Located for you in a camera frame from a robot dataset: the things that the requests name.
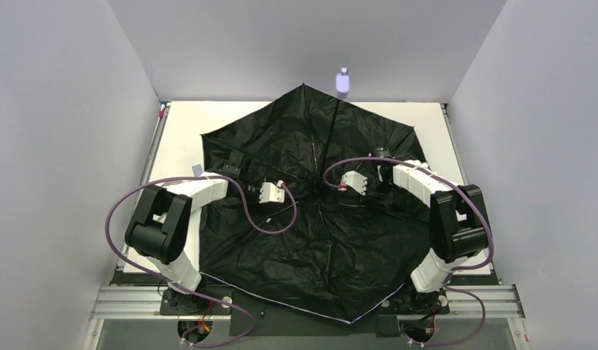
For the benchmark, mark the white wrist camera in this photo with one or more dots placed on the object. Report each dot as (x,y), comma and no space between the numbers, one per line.
(272,192)
(355,181)

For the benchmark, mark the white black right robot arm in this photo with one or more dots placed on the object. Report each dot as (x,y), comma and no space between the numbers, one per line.
(460,236)

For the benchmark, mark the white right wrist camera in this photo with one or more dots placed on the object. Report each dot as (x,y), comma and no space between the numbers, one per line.
(355,181)

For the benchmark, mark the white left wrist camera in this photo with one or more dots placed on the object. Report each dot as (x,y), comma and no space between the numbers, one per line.
(272,192)

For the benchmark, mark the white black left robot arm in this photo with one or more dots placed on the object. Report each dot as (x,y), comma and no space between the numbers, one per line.
(159,228)

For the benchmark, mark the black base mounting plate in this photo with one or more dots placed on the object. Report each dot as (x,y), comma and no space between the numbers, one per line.
(407,310)

